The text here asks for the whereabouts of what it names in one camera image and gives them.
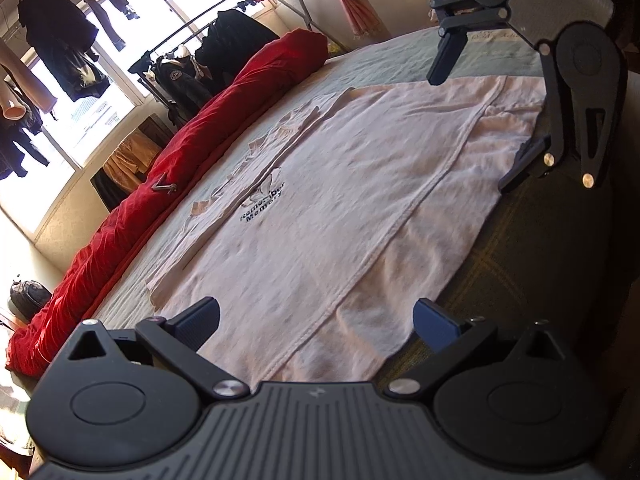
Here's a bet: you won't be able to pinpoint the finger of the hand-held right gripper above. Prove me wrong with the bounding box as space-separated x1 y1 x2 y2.
497 42 619 194
427 0 511 86

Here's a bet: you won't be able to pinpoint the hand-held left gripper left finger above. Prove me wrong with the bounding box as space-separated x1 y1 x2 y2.
67 296 249 402

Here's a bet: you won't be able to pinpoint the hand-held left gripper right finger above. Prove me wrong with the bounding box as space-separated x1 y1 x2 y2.
384 298 576 403

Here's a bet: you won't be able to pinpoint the white printed t-shirt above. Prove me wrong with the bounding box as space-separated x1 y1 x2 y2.
146 76 547 386

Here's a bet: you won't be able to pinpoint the metal clothes drying rack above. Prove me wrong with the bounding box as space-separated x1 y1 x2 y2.
129 0 351 126

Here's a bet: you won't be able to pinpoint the bed with green plaid blanket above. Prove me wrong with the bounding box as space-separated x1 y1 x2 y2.
0 27 626 411

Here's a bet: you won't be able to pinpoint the black draped garment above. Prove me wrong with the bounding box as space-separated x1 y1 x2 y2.
90 169 126 213

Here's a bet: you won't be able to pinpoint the red quilt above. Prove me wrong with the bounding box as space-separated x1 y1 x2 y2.
6 29 328 377

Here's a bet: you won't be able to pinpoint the dark backpack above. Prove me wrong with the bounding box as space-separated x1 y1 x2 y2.
9 276 53 326

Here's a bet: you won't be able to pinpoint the orange garment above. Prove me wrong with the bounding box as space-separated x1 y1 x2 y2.
102 132 161 196

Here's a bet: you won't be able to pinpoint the black coat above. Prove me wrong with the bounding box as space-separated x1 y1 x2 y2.
195 9 281 81

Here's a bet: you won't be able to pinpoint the black jacket with round badge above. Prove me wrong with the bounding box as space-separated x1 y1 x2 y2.
150 52 213 121

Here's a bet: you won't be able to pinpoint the dark hanging garment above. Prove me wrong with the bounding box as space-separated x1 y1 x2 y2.
0 85 51 181

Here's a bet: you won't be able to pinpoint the beige hanging garment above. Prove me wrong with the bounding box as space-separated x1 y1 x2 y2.
0 50 56 121

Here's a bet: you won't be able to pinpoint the window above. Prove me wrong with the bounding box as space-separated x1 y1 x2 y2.
0 0 311 181

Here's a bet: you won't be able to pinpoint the dark hanging jacket pale pattern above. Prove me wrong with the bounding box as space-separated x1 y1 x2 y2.
17 0 111 103

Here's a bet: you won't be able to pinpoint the dark hanging trousers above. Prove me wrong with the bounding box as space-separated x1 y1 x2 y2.
67 0 138 51

